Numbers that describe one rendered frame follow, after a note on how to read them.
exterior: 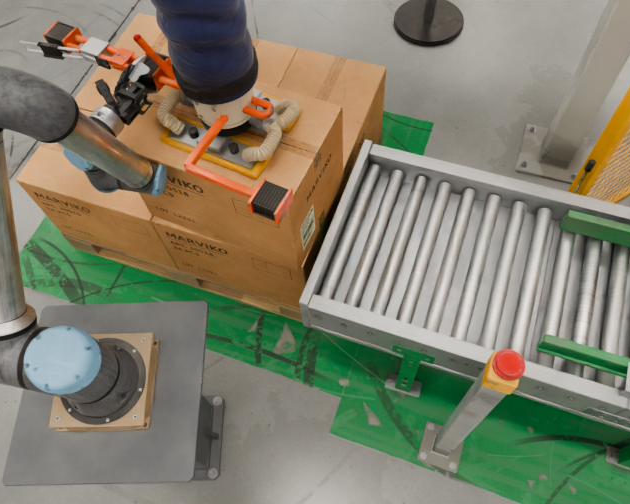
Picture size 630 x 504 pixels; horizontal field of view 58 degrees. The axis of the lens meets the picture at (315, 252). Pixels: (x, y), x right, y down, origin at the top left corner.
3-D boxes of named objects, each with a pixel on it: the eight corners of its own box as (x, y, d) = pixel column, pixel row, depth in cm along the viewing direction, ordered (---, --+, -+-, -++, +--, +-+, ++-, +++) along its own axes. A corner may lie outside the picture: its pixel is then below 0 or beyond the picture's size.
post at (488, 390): (452, 441, 215) (523, 359, 128) (447, 458, 213) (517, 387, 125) (434, 434, 217) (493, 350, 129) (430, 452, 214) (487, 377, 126)
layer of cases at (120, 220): (381, 130, 272) (386, 66, 237) (310, 312, 228) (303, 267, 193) (162, 77, 296) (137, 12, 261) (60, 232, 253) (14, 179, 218)
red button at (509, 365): (524, 359, 128) (529, 353, 124) (518, 388, 125) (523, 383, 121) (493, 349, 129) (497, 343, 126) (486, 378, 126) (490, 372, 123)
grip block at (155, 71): (176, 71, 171) (171, 55, 166) (158, 93, 167) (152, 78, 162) (154, 63, 174) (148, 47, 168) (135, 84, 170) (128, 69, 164)
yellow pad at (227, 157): (273, 155, 166) (271, 144, 162) (256, 180, 162) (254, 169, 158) (178, 119, 175) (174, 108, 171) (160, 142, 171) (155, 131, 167)
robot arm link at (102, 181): (124, 198, 168) (110, 174, 157) (88, 192, 169) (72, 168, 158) (135, 173, 172) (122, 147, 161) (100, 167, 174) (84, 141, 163)
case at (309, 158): (343, 182, 209) (343, 106, 174) (298, 271, 193) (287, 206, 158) (204, 135, 224) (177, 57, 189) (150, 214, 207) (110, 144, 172)
